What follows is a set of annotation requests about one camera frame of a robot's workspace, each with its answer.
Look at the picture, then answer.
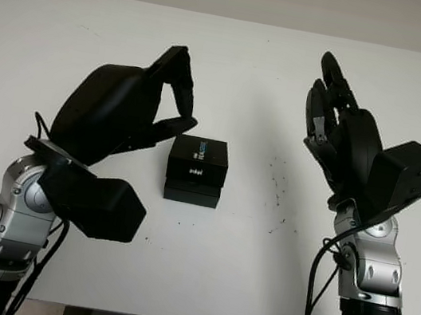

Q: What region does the black box base with insert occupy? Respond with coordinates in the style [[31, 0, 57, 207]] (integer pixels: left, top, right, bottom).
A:
[[161, 176, 222, 210]]

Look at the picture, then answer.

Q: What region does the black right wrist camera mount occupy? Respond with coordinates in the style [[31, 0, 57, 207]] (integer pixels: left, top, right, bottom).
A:
[[359, 134, 421, 234]]

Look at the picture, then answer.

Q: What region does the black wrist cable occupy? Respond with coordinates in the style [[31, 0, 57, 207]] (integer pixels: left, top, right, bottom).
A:
[[0, 111, 89, 315], [303, 211, 371, 315]]

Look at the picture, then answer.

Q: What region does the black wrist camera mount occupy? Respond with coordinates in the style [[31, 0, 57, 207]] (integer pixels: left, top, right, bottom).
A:
[[11, 136, 156, 247], [359, 134, 421, 234]]

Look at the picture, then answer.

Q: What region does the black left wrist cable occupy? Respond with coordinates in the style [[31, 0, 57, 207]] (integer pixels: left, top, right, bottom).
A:
[[0, 111, 89, 315]]

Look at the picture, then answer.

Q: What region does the black RealSense box lid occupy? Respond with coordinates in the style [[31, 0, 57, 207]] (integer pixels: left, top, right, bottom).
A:
[[164, 132, 234, 189]]

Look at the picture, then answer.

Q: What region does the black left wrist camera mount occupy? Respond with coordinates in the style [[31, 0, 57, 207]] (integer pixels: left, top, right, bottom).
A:
[[11, 136, 156, 247]]

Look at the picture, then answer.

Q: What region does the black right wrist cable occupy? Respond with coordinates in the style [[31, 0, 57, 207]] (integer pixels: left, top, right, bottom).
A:
[[303, 211, 371, 315]]

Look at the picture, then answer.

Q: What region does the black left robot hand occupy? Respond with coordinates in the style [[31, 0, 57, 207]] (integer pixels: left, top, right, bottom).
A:
[[43, 26, 211, 183]]

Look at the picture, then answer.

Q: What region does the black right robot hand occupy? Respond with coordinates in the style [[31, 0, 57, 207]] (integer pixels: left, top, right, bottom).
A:
[[289, 48, 398, 212]]

